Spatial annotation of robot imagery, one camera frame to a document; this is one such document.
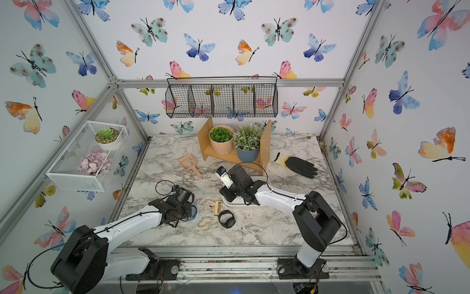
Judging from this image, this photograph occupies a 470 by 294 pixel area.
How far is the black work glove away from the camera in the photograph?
104 centimetres

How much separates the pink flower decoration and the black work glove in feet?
2.68

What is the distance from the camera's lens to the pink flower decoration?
63 cm

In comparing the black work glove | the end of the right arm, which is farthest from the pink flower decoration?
the black work glove
